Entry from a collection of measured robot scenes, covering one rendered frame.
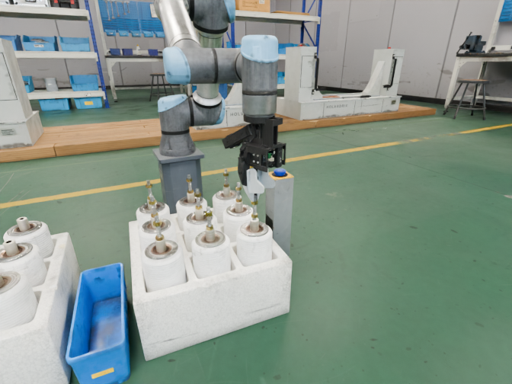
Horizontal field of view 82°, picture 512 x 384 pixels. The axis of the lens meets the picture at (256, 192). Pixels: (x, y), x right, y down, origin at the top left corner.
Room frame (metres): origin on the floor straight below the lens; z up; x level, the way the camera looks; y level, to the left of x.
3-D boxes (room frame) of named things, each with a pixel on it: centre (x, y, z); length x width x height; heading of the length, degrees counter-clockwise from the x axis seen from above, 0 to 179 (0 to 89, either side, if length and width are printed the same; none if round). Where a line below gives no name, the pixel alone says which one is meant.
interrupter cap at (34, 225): (0.67, 0.61, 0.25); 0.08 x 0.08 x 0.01
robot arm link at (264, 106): (0.66, -0.01, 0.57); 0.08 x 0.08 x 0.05
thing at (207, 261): (0.62, 0.11, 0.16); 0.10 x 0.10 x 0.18
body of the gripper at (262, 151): (0.65, -0.01, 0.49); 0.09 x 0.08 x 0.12; 50
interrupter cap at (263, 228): (0.67, 0.00, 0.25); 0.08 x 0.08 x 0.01
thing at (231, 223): (0.78, 0.05, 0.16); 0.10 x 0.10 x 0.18
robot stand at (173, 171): (1.24, 0.34, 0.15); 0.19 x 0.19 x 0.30; 26
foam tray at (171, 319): (0.73, 0.16, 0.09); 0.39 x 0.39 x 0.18; 23
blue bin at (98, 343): (0.55, 0.38, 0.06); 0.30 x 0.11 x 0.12; 23
